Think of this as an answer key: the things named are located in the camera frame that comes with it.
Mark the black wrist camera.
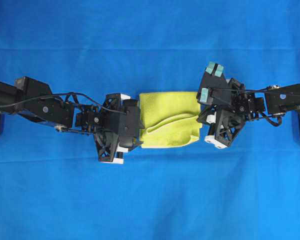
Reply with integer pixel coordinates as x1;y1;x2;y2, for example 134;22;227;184
103;99;141;149
196;61;234;106

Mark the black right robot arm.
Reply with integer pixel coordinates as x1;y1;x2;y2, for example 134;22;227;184
139;74;300;149

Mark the yellow-green towel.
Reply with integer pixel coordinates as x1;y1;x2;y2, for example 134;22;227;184
139;91;203;149

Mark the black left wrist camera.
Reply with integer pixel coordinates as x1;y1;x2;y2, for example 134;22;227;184
103;99;141;149

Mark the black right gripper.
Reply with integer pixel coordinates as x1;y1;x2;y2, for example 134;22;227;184
196;107;246;149

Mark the blue table cloth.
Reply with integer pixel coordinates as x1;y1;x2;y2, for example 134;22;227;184
0;0;300;240

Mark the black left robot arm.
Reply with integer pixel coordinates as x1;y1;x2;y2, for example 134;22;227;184
0;76;144;164

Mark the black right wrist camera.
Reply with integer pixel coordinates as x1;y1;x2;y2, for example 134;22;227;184
196;61;234;106

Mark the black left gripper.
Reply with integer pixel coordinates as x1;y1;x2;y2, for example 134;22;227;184
93;93;146;165

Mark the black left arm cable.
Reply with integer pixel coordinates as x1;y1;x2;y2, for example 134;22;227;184
0;92;130;116

